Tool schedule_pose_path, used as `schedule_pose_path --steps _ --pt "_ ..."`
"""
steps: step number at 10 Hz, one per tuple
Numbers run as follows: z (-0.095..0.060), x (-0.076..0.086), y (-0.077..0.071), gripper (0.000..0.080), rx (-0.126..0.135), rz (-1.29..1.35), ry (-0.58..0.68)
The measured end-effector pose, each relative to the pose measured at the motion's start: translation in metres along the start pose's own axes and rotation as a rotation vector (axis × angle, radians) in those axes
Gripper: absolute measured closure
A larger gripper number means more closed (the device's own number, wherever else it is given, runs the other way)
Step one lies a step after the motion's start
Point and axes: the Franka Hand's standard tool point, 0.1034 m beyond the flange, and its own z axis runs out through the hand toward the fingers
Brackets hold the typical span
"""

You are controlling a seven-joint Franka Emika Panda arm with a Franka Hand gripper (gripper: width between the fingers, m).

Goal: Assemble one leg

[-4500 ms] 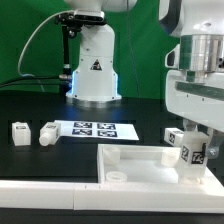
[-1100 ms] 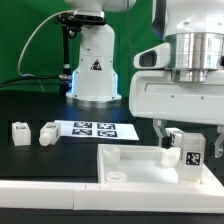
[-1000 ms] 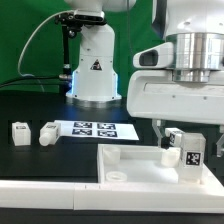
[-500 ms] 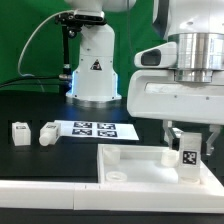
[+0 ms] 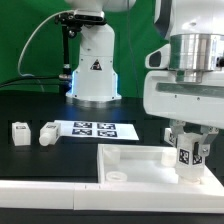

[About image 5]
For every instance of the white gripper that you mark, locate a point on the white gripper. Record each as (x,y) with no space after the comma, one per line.
(197,103)

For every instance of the black camera on stand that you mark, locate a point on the black camera on stand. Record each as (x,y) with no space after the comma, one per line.
(72,23)

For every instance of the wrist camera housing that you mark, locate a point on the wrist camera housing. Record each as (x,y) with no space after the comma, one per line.
(159,59)

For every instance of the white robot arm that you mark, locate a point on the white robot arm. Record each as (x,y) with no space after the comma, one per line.
(186,77)

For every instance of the white square tabletop part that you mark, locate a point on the white square tabletop part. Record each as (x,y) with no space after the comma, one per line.
(143,164)

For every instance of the paper sheet with markers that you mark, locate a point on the paper sheet with markers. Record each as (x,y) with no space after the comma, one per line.
(98,130)

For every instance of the white L-shaped fence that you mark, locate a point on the white L-shaped fence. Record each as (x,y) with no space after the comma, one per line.
(151,197)

